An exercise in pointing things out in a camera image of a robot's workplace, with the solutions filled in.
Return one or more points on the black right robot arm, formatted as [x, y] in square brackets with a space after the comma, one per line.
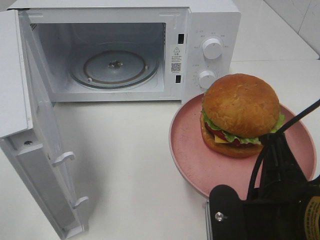
[309, 213]

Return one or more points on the white microwave door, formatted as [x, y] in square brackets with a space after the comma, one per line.
[29, 134]

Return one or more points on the white microwave knob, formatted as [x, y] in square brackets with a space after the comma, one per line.
[206, 78]
[212, 48]

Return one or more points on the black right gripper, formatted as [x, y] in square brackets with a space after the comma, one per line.
[276, 174]

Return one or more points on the glass microwave turntable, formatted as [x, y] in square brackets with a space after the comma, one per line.
[113, 69]

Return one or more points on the pink round plate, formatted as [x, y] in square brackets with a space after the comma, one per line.
[205, 168]

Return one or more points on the white microwave oven body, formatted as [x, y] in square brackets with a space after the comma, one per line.
[171, 31]

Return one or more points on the burger with lettuce and cheese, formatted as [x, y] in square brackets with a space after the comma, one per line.
[237, 110]

